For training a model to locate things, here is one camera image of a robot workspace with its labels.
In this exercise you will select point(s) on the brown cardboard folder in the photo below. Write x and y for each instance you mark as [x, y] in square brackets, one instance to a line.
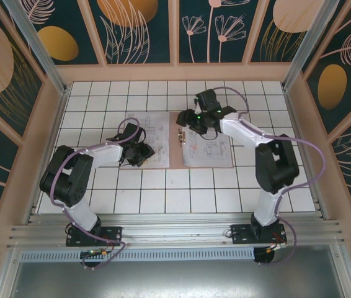
[173, 139]

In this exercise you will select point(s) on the paper sheet with bold drawings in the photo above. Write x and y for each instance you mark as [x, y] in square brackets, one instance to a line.
[160, 124]

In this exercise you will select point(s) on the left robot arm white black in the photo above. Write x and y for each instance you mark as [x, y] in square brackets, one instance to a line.
[67, 183]

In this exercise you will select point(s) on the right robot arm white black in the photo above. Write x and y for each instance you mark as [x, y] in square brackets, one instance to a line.
[274, 164]

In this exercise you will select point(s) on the metal folder clip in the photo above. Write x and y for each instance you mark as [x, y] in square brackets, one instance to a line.
[181, 136]

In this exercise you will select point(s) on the small circuit board green light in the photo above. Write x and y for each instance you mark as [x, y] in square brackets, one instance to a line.
[93, 253]

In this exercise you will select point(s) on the grey metal sheet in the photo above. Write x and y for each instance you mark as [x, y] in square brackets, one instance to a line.
[175, 279]

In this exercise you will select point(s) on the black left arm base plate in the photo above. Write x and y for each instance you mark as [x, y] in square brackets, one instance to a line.
[113, 236]

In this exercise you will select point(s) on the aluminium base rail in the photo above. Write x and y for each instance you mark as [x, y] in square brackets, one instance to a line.
[175, 231]

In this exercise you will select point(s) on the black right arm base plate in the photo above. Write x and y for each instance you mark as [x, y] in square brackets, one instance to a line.
[240, 234]

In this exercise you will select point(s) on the aluminium frame post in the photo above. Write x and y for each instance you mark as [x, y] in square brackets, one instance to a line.
[39, 46]
[312, 37]

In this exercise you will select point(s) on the aluminium side rail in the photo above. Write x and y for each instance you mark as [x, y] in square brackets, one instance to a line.
[320, 209]

